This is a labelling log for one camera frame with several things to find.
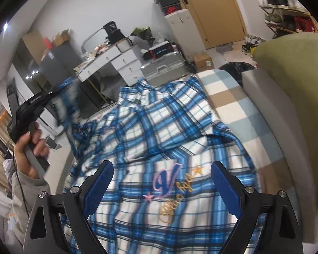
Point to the checkered bed blanket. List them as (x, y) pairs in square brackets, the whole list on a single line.
[(235, 111)]

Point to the wooden shoe rack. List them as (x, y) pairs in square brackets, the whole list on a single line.
[(281, 5)]

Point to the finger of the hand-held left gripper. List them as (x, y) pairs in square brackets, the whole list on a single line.
[(47, 95)]

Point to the dark grey wardrobe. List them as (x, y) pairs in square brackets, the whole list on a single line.
[(61, 60)]

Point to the open cardboard box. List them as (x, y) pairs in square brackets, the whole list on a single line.
[(61, 37)]

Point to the grey fluffy rug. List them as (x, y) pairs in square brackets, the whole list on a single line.
[(224, 48)]

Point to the black box blue label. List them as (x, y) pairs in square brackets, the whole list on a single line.
[(159, 51)]

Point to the blue plaid shirt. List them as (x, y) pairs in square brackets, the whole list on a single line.
[(161, 116)]

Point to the black trash bin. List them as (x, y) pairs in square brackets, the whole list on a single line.
[(235, 70)]

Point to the wooden door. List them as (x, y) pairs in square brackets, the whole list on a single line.
[(214, 13)]

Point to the black bag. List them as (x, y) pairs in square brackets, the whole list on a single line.
[(114, 31)]

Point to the person's left hand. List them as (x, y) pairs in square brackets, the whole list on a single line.
[(21, 156)]

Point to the white desk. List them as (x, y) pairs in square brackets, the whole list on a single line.
[(95, 66)]

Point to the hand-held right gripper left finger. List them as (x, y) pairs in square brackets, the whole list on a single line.
[(99, 187)]

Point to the white cabinet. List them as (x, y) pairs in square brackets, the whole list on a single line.
[(179, 31)]

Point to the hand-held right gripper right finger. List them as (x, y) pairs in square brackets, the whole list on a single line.
[(225, 187)]

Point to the person's left forearm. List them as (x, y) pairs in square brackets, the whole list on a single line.
[(26, 190)]

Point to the white drawer unit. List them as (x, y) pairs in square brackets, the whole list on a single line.
[(129, 66)]

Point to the green pillow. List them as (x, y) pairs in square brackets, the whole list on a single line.
[(294, 66)]

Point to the grey chair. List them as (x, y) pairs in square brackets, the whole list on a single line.
[(108, 87)]

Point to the pile of sneakers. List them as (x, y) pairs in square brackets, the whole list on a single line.
[(251, 43)]

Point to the silver suitcase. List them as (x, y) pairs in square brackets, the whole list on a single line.
[(161, 68)]

